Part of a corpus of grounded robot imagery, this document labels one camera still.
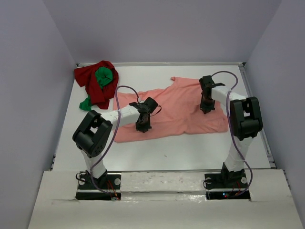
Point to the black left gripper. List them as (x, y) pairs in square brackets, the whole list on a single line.
[(143, 129)]

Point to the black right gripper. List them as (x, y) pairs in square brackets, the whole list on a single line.
[(205, 109)]

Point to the pink t shirt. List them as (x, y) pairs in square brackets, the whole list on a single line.
[(178, 113)]

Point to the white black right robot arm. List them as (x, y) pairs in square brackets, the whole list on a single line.
[(244, 122)]

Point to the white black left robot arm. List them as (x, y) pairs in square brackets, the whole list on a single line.
[(93, 132)]

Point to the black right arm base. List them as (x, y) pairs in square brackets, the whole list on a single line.
[(218, 189)]

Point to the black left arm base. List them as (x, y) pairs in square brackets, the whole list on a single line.
[(106, 189)]

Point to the green t shirt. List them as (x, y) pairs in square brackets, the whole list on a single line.
[(100, 78)]

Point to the dark red t shirt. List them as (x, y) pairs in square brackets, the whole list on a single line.
[(97, 83)]

